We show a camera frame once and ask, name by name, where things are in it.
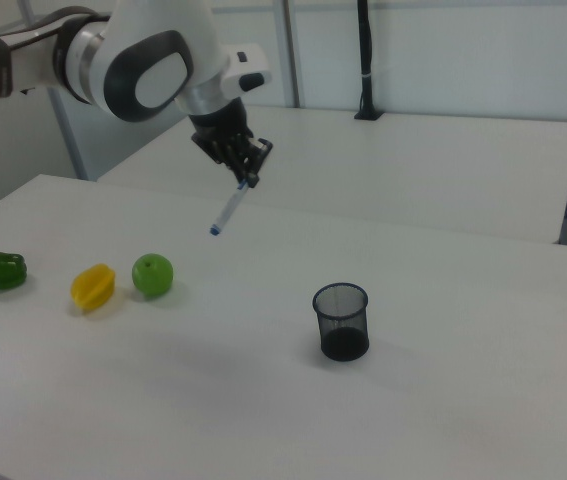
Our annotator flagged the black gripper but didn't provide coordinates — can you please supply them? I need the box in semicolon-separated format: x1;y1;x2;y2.
186;96;275;190

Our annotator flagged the white marker with blue cap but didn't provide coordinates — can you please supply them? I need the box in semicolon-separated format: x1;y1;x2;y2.
208;179;251;237

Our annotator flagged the green toy apple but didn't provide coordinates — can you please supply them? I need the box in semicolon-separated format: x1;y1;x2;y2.
131;252;175;298

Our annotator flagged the white rectangular table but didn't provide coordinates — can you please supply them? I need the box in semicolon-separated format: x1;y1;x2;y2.
96;103;567;246

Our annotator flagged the black mesh pen cup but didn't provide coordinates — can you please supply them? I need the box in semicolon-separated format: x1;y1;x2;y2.
311;282;370;363

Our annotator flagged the yellow toy starfruit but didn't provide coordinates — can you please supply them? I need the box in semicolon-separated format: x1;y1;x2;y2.
70;263;117;314

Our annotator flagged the green toy bell pepper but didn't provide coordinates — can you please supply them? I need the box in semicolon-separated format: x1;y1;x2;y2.
0;251;29;292

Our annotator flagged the black camera stand pole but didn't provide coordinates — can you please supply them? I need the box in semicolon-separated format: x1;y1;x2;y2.
353;0;385;122

